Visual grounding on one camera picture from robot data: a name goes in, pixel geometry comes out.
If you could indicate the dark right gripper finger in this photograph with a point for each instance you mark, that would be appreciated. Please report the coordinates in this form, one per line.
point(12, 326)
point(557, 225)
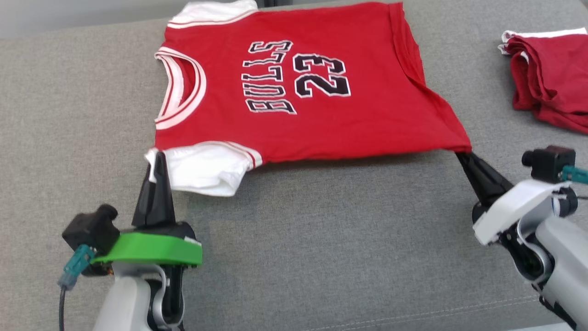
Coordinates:
point(494, 184)
point(480, 191)

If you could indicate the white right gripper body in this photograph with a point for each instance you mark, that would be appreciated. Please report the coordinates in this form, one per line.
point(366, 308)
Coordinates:
point(510, 207)

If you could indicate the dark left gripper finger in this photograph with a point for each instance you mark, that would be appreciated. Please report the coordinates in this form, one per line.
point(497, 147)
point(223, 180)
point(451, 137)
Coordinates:
point(146, 207)
point(165, 207)

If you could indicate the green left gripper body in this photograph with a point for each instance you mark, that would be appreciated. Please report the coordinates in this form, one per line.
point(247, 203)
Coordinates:
point(147, 248)

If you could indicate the red shorts with white trim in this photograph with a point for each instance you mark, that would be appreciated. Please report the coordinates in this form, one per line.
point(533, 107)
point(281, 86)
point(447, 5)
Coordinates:
point(556, 78)

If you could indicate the red Bulls 23 jersey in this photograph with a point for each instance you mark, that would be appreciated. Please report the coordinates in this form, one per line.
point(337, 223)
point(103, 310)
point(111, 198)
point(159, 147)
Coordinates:
point(321, 128)

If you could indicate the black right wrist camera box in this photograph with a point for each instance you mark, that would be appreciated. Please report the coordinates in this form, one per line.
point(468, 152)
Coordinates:
point(549, 165)

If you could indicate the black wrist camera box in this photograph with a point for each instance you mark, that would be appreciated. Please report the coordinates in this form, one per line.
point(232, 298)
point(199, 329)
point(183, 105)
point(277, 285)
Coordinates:
point(549, 165)
point(89, 232)

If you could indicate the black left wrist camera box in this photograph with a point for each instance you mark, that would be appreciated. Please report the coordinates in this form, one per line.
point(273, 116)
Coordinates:
point(89, 232)

